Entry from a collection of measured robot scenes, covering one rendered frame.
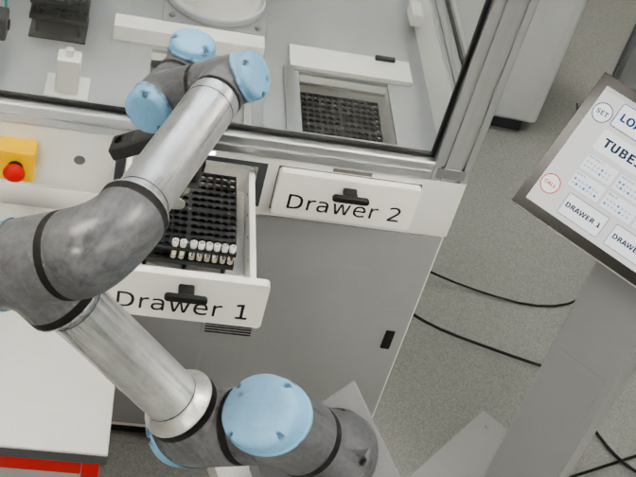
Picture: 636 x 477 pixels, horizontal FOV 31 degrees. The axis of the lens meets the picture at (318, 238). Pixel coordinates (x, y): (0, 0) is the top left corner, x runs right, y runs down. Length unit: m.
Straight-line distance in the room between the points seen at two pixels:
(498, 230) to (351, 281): 1.38
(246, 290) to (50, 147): 0.51
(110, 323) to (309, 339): 1.11
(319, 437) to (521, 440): 1.16
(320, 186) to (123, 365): 0.81
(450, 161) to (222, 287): 0.56
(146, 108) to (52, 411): 0.56
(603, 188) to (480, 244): 1.47
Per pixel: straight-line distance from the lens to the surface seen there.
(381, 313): 2.57
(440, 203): 2.36
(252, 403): 1.65
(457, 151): 2.28
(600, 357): 2.52
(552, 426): 2.70
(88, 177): 2.30
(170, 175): 1.49
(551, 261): 3.77
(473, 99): 2.20
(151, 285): 2.01
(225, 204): 2.23
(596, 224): 2.28
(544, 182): 2.31
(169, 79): 1.73
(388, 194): 2.30
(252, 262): 2.09
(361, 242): 2.41
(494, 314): 3.50
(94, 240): 1.40
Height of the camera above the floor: 2.32
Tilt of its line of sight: 41 degrees down
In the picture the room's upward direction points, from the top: 16 degrees clockwise
